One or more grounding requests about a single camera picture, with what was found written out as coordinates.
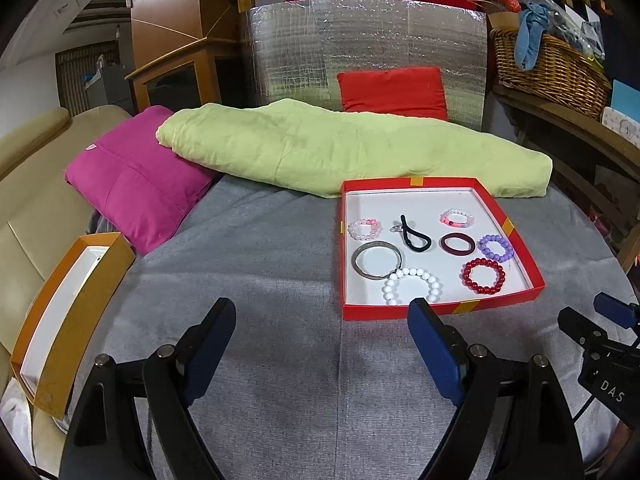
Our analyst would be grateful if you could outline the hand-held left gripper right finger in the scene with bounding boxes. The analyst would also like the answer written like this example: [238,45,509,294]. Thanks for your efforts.
[406,297,587,480]

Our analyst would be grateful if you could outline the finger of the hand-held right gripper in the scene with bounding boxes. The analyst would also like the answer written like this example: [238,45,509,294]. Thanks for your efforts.
[557,306,608,348]
[593,291,640,326]

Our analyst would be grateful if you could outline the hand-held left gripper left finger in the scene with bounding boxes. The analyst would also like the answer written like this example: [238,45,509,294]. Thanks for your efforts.
[59,297,237,480]

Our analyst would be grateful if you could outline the maroon hair ring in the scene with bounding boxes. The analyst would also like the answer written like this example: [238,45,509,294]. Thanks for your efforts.
[440,232,477,257]

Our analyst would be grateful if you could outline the black hair tie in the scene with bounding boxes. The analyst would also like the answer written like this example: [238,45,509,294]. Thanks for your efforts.
[390,214,433,252]

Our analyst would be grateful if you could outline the purple bead bracelet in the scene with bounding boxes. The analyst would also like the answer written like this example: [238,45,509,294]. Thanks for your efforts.
[477,234,514,262]

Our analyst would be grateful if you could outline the silver bangle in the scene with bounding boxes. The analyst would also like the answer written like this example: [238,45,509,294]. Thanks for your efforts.
[352,241,403,281]

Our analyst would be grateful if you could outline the pink and white bracelet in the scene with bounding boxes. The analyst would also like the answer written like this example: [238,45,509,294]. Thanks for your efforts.
[440,208,476,230]

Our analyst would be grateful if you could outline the pale pink bead bracelet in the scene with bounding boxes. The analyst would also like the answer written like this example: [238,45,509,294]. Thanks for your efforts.
[347,217,383,242]

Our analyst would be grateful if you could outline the red shallow box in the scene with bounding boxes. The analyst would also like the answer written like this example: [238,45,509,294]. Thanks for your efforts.
[340,176,547,322]

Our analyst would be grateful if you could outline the orange box lid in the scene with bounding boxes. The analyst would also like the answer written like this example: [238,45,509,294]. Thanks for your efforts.
[10,232,137,420]

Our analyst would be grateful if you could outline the white patterned box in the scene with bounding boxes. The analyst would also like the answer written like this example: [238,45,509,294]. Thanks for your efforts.
[600,106,640,148]

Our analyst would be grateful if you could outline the magenta pillow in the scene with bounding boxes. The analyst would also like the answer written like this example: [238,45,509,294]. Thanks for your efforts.
[64,105,221,255]

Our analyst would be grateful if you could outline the wooden shelf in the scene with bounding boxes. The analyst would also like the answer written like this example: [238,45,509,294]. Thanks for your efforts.
[492,85,640,271]

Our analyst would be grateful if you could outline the white cloth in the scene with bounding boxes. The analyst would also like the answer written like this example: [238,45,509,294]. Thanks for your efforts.
[0,395,41,461]

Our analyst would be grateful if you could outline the teal card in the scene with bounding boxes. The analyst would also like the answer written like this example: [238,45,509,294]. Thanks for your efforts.
[607,80,640,111]

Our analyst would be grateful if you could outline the light green blanket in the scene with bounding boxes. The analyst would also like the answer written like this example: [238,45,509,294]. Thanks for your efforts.
[156,99,553,200]

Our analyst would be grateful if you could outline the wicker basket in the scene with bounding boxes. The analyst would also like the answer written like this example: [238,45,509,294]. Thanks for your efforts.
[490,27,613,122]

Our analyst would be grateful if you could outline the beige sofa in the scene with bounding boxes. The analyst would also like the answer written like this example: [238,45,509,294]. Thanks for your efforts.
[0,105,136,461]

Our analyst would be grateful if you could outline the red pillow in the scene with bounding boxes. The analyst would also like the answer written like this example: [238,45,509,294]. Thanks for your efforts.
[336,66,449,122]

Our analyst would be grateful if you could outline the blue cloth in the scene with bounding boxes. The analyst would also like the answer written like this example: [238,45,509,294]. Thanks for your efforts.
[517,2,558,72]

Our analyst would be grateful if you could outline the clear plastic bag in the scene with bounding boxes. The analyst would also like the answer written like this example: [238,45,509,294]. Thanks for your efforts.
[510,0,606,56]

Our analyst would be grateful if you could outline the slatted wooden screen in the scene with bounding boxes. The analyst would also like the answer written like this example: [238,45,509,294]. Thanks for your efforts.
[54,42,131,118]

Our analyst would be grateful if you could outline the silver foil panel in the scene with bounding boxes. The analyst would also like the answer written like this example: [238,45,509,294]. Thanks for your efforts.
[239,0,488,136]

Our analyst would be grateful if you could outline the wooden cabinet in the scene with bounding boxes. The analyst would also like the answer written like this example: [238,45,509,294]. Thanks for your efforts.
[125,0,251,116]

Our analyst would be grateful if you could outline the thin black cable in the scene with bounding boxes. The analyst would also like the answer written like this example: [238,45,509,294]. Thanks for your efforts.
[570,392,601,423]

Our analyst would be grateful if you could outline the white bead bracelet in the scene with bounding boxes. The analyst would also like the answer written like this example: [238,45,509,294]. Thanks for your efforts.
[382,266,444,307]

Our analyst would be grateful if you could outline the red bead bracelet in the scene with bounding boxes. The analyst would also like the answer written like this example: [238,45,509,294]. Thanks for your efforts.
[461,257,507,295]

